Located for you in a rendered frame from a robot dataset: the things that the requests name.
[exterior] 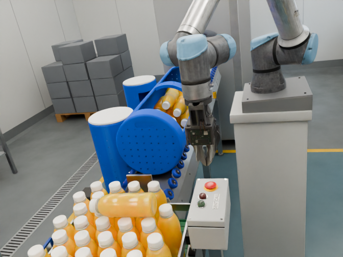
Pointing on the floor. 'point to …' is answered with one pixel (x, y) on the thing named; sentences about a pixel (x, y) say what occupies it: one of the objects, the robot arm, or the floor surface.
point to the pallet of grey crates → (88, 76)
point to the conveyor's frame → (197, 252)
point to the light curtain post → (236, 44)
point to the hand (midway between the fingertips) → (206, 160)
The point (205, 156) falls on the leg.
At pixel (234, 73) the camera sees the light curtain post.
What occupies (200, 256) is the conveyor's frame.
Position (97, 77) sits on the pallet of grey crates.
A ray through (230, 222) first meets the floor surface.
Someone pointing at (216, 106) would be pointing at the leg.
